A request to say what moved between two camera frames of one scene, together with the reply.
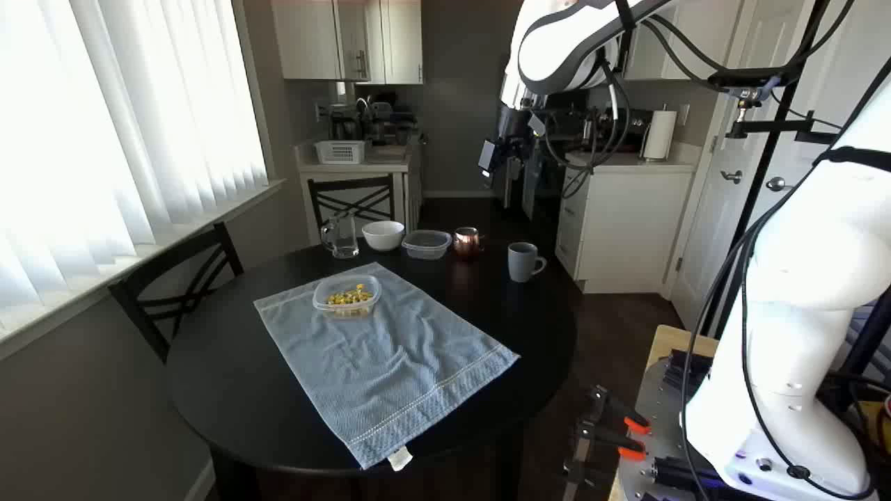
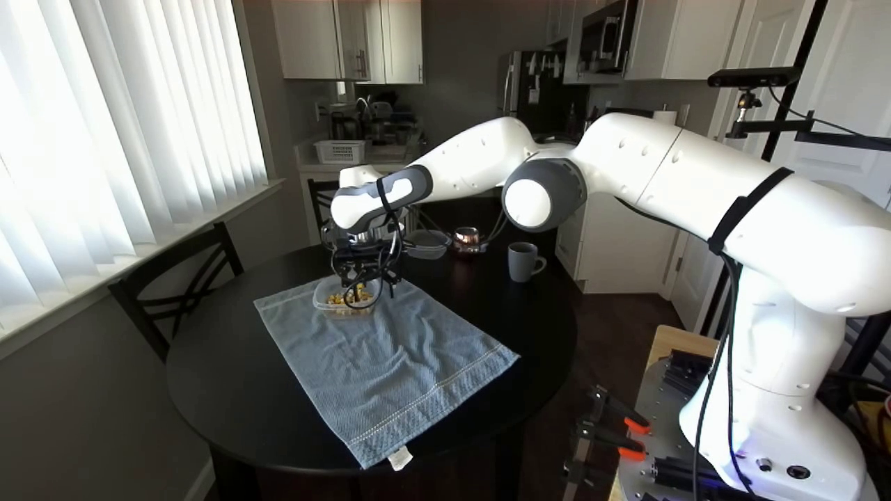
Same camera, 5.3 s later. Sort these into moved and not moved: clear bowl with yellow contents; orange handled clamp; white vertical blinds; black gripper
Moved: black gripper
Not moved: clear bowl with yellow contents; white vertical blinds; orange handled clamp
